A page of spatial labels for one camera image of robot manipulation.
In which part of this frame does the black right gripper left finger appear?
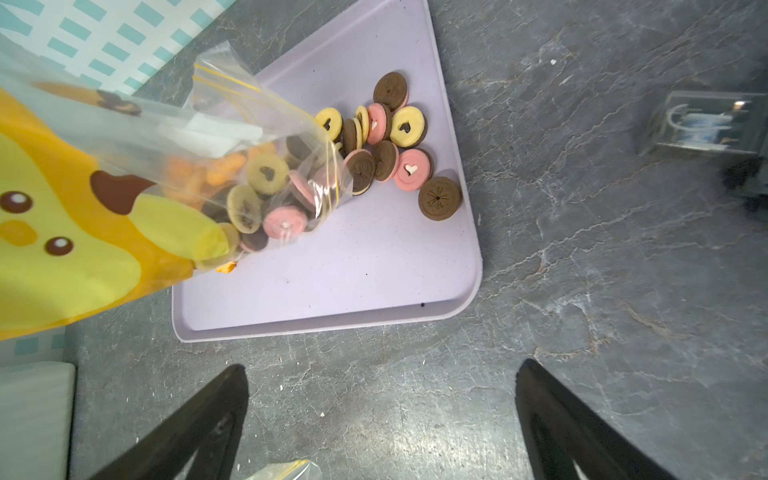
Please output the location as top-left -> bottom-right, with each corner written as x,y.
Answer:
93,364 -> 249,479

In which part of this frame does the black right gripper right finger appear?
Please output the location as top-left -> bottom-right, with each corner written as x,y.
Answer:
515,359 -> 674,479

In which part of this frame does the ziploc bag of mixed cookies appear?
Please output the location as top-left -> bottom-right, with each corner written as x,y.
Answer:
0,35 -> 355,343

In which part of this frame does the ziploc bag near right arm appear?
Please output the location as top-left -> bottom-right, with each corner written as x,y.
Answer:
247,460 -> 323,480

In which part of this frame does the pile of mixed sandwich cookies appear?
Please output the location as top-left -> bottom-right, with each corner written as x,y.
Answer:
315,71 -> 463,221

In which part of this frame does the lavender plastic tray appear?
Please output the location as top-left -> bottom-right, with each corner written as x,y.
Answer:
172,1 -> 482,342

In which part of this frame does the small grey metal clip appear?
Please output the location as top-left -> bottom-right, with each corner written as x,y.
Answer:
635,89 -> 768,211

